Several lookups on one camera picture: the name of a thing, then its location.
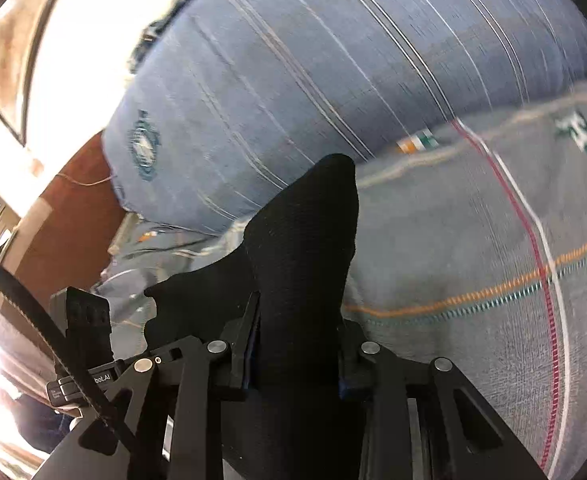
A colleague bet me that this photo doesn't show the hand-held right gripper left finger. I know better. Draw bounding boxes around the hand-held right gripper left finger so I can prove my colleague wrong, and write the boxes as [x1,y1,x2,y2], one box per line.
[34,290,263,480]

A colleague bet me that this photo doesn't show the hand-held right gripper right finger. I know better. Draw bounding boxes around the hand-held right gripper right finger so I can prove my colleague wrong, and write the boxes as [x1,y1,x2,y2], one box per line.
[336,320,549,480]

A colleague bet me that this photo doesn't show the black pants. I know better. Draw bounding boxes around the black pants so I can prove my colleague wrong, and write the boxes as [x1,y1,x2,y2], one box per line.
[144,154,374,480]

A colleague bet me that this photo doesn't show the grey star-printed bedsheet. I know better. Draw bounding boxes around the grey star-printed bedsheet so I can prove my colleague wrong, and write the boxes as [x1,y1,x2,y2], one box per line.
[91,80,587,480]

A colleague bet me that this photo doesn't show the blue plaid quilt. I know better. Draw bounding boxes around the blue plaid quilt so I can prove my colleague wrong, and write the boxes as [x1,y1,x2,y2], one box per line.
[101,0,587,238]

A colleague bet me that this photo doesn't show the black cable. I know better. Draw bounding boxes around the black cable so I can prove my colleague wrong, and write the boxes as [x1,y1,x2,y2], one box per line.
[0,247,140,457]

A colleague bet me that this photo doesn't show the dark framed wall picture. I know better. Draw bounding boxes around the dark framed wall picture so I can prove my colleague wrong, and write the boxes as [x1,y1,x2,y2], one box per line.
[0,0,90,147]

